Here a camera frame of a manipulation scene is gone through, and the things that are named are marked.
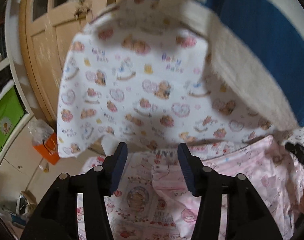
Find white shelving unit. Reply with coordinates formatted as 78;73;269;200
0;0;34;165

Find wooden glass panel door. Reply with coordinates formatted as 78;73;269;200
19;0;121;128

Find pink cartoon print pants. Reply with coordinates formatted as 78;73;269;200
152;136;304;239

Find baby bear print sheet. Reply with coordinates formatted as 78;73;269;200
57;0;304;158

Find orange paper bag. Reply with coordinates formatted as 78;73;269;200
32;132;60;165

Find green storage bin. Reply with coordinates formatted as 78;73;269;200
0;87;25;152

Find striped Paris curtain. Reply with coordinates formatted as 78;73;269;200
159;0;304;131

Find pink print bed sheet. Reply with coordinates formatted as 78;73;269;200
77;139;304;240

